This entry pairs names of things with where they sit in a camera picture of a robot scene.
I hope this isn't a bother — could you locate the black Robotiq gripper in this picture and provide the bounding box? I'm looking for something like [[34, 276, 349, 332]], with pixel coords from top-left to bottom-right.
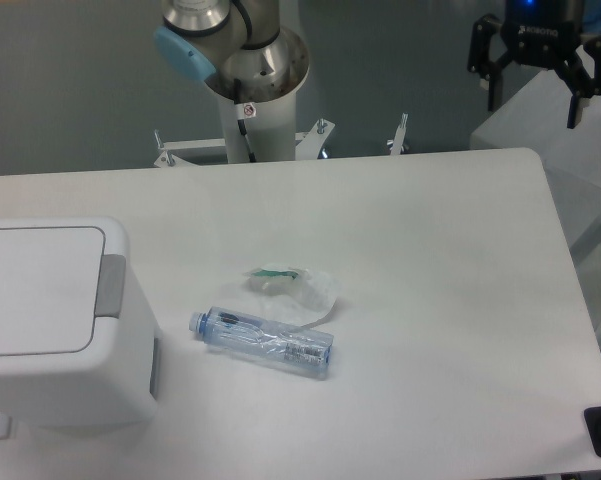
[[467, 0, 601, 129]]

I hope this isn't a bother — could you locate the white trash can lid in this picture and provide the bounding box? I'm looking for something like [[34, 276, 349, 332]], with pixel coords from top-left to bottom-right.
[[0, 226, 105, 357]]

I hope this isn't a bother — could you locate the white trash can body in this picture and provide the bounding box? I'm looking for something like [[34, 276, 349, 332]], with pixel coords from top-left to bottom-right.
[[0, 217, 161, 427]]

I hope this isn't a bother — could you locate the crumpled clear plastic wrapper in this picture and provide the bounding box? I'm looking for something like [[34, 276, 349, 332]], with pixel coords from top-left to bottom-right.
[[245, 263, 342, 328]]

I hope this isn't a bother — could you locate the clear plastic water bottle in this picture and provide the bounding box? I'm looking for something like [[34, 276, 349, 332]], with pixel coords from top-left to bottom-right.
[[189, 307, 334, 376]]

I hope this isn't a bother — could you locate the white pedestal base frame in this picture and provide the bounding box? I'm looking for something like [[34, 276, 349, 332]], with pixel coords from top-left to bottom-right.
[[152, 112, 411, 169]]

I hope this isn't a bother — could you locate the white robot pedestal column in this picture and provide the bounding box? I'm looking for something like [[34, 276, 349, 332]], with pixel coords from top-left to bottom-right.
[[216, 93, 296, 164]]

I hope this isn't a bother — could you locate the black cable on pedestal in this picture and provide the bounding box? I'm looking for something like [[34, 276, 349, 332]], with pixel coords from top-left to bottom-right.
[[232, 77, 259, 163]]

